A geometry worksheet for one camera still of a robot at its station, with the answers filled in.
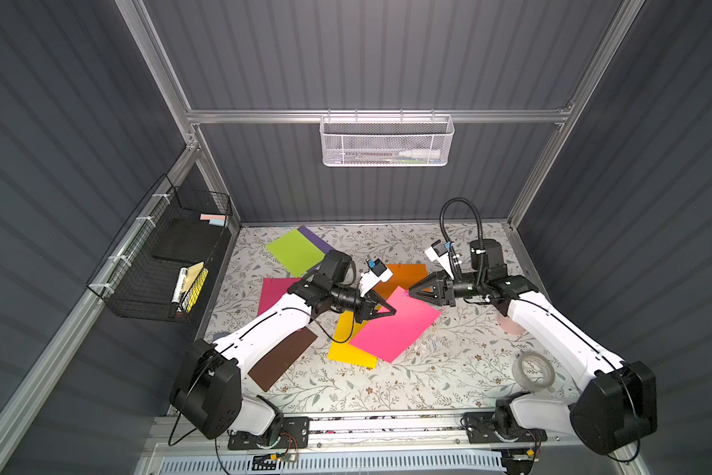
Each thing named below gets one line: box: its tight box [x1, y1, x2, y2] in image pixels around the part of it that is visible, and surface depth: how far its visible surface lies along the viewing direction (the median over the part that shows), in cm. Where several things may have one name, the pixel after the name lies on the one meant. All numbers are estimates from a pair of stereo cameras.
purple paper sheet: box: [296, 225, 336, 255], surface depth 118 cm
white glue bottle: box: [398, 148, 442, 160], surface depth 93 cm
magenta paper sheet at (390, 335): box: [349, 285, 442, 364], surface depth 74 cm
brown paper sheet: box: [248, 326, 319, 392], surface depth 85 cm
